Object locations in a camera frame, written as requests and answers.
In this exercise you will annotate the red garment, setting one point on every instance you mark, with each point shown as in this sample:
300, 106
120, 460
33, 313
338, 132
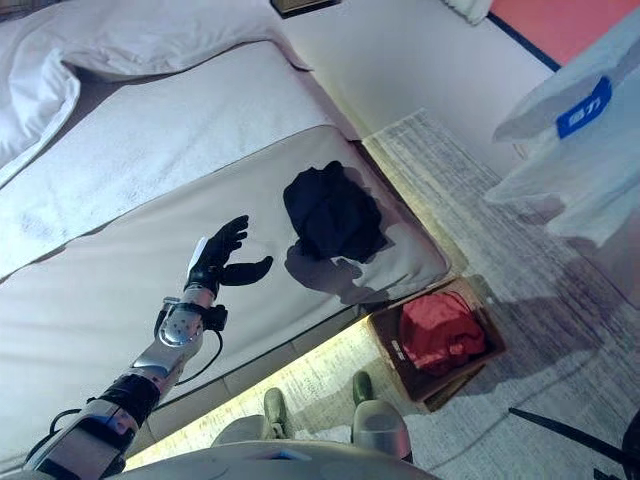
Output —
440, 330

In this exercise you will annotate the wooden nightstand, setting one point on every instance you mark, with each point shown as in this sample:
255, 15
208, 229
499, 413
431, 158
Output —
300, 6

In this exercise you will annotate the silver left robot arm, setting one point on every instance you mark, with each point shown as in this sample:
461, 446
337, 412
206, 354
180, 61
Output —
177, 325

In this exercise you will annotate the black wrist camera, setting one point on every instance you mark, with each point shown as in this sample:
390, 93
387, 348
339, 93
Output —
216, 317

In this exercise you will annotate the black tripod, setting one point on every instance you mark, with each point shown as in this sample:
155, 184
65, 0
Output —
565, 429

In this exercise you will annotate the grey robot torso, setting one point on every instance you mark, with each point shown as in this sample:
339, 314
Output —
300, 465

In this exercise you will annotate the white pleated fabric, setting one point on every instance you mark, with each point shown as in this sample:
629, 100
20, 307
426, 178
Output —
467, 7

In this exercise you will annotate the grey striped rug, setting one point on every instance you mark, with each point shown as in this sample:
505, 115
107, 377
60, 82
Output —
550, 400

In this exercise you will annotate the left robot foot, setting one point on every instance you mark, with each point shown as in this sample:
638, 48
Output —
276, 410

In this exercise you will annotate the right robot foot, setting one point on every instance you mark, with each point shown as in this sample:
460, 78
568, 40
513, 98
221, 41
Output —
362, 387

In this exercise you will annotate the brown rectangular laundry basket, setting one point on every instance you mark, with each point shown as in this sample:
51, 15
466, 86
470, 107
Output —
395, 360

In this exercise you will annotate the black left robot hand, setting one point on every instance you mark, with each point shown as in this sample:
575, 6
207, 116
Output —
217, 252

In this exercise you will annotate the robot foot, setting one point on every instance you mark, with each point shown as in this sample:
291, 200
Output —
362, 387
276, 410

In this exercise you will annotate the white pillow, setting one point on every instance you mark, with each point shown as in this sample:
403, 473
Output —
125, 35

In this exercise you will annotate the grey left robot leg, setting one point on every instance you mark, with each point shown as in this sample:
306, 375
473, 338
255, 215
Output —
240, 430

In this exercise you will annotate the beige bed cover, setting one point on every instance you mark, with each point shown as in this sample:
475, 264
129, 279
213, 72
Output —
125, 260

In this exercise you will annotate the white bed mattress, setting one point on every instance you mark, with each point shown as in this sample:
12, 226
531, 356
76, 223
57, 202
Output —
150, 150

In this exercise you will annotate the black garment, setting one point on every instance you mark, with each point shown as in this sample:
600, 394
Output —
330, 210

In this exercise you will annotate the white garment with blue label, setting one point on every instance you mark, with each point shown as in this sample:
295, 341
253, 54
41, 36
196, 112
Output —
590, 165

